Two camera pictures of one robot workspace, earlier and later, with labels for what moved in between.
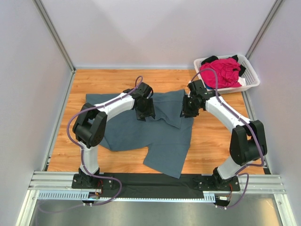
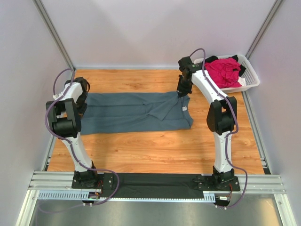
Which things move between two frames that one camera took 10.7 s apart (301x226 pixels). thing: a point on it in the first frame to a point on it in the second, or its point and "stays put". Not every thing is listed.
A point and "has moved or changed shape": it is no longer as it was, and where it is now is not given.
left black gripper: (150, 111) to (81, 111)
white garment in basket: (241, 81) stays put
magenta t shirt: (227, 70) stays put
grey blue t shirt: (168, 137) has moved or changed shape
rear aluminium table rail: (135, 68) stays put
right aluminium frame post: (277, 4) stays put
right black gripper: (185, 112) to (182, 91)
